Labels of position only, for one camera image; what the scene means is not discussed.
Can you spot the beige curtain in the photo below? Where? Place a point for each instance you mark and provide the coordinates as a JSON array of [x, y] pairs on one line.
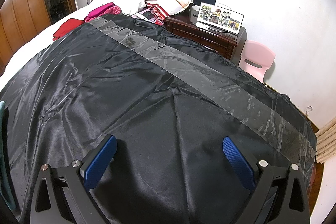
[[326, 142]]

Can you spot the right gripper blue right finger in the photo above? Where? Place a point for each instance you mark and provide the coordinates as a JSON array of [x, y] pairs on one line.
[[242, 162]]

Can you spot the brown wooden wardrobe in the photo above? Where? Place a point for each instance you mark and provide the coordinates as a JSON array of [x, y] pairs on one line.
[[22, 20]]

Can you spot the white crumpled clothes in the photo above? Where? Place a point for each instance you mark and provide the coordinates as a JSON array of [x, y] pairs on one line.
[[130, 7]]

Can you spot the red folded garment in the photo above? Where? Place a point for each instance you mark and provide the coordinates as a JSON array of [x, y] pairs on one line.
[[67, 27]]

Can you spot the pink plastic stool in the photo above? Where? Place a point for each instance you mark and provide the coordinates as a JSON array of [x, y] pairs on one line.
[[256, 59]]

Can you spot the black satin sheet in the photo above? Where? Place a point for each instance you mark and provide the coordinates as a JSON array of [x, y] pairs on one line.
[[169, 166]]

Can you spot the white bed cover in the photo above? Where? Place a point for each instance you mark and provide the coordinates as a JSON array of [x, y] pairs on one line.
[[42, 41]]

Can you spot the photo collage frame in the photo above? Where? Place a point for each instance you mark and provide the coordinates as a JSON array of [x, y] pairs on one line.
[[219, 17]]

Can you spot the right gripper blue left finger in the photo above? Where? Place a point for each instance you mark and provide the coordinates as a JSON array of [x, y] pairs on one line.
[[97, 160]]

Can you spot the magenta folded garment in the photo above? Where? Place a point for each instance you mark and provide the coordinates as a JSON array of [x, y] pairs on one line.
[[109, 8]]

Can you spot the teal knit sweater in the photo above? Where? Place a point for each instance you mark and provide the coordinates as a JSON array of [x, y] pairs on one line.
[[5, 185]]

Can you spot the dark wooden nightstand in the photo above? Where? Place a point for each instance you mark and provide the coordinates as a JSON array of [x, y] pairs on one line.
[[228, 45]]

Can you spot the red striped folded cloth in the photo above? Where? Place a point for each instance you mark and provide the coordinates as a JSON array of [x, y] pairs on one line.
[[153, 14]]

